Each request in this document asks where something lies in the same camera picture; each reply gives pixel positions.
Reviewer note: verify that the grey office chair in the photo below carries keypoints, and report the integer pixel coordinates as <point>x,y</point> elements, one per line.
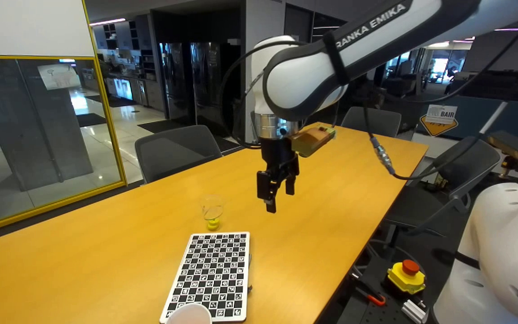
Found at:
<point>379,121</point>
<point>179,154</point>
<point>463,165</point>

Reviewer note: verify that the yellow framed glass partition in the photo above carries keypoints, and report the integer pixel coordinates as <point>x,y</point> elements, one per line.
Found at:
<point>44,132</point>

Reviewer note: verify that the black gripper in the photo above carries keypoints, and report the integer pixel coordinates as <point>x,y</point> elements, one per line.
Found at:
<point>278,157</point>

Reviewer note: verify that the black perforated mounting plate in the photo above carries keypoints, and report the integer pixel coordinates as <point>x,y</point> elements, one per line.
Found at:
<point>386,307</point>

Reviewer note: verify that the white paper cup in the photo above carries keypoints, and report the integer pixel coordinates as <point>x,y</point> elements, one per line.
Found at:
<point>190,316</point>

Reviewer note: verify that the black clamp with orange grip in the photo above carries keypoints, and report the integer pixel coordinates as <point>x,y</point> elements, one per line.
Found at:
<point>371,298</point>

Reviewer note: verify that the yellow white sign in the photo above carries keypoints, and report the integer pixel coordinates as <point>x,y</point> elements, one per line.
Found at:
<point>440,118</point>

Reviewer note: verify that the white black robot base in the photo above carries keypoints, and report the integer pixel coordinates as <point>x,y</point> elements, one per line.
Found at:
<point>504,258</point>

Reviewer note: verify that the yellow red emergency stop button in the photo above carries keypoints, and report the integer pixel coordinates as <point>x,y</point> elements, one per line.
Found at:
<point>407,278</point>

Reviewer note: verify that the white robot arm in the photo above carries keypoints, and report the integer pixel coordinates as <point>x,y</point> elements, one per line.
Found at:
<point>307,73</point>

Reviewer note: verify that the silver metal connector block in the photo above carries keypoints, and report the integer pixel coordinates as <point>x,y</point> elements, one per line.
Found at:
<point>415,310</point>

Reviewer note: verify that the black white calibration board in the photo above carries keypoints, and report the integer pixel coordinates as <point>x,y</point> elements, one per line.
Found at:
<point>215,276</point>

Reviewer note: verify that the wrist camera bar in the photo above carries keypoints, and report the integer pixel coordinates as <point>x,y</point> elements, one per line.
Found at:
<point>316,138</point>

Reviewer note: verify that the bright monitor screen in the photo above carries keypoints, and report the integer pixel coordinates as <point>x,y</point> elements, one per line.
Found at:
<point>440,66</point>

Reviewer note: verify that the clear plastic cup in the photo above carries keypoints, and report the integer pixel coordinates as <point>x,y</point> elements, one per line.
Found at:
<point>213,213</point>

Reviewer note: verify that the black device on stand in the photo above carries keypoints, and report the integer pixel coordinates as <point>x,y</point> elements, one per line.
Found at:
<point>513,147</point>

